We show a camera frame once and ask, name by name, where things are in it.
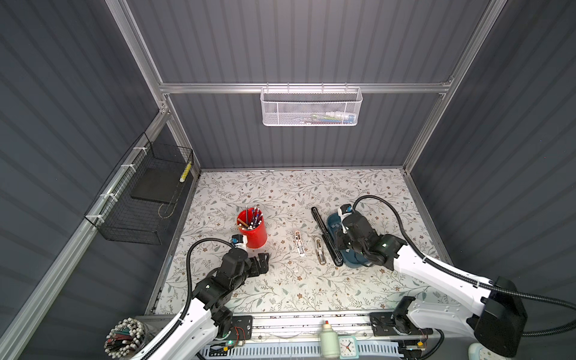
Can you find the black wire side basket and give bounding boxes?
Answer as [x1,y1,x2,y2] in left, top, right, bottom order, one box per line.
[85,134,194,245]

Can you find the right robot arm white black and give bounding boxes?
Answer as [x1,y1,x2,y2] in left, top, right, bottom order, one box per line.
[336,204,527,358]

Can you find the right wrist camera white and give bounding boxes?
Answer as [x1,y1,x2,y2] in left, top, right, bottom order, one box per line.
[337,203,354,227]

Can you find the pink eraser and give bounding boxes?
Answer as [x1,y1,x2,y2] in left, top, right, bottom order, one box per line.
[294,230,305,257]

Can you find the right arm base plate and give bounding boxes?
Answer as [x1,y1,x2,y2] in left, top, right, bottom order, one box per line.
[368,311,434,337]

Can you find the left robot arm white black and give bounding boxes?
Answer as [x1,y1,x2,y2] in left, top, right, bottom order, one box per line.
[133,247,269,359]

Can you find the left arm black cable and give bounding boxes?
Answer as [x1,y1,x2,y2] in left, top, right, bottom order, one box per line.
[141,237,235,360]

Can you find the yellow marker in side basket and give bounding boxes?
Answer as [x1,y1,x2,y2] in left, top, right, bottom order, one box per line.
[179,161,192,183]

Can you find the white round device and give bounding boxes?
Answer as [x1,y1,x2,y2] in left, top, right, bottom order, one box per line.
[468,343,509,360]

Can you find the white wire wall basket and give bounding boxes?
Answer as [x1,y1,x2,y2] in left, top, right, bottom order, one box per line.
[259,86,363,127]

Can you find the clear jar of pencils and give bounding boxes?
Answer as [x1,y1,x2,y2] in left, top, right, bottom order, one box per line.
[103,317,149,359]

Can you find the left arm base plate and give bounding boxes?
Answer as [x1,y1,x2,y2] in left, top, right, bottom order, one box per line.
[215,315,254,341]

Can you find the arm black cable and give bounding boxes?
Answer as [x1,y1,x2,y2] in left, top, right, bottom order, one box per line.
[141,237,235,360]
[352,194,576,338]

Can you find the black stapler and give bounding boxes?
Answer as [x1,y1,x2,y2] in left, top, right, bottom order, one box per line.
[310,206,344,267]

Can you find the red pen cup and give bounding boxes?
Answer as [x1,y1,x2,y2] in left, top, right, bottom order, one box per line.
[236,207,268,249]

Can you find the white glue bottle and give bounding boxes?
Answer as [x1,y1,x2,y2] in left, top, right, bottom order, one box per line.
[319,320,341,359]

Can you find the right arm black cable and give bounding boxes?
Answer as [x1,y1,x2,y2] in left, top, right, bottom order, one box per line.
[352,194,576,338]

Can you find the teal plastic tray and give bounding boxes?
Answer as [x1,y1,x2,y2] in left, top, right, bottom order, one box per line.
[327,212,373,269]

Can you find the small teal clock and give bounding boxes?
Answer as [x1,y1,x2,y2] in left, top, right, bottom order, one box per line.
[338,335,359,360]

